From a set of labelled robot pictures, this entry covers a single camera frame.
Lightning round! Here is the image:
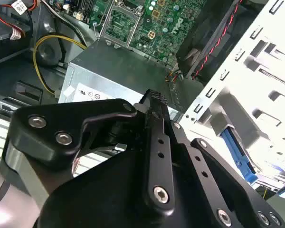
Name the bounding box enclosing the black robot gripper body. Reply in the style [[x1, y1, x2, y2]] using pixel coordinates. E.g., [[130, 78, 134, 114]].
[[37, 147, 228, 228]]

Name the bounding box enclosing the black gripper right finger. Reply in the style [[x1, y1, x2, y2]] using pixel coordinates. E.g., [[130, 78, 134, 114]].
[[171, 121, 285, 228]]

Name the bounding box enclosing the hard disk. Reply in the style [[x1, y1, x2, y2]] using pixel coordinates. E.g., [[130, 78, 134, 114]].
[[219, 127, 285, 200]]

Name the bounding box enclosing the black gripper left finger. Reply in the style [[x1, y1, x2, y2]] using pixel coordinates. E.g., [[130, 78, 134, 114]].
[[4, 89, 177, 216]]

